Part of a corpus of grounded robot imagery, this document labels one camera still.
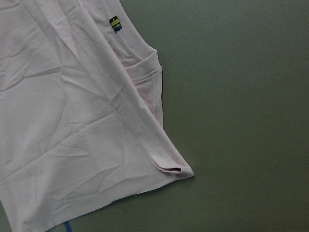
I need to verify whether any pink Snoopy t-shirt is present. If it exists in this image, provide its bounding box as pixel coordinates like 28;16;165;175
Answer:
0;0;194;232

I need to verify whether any long blue tape strip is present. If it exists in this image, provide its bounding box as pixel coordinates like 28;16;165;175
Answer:
64;221;72;232

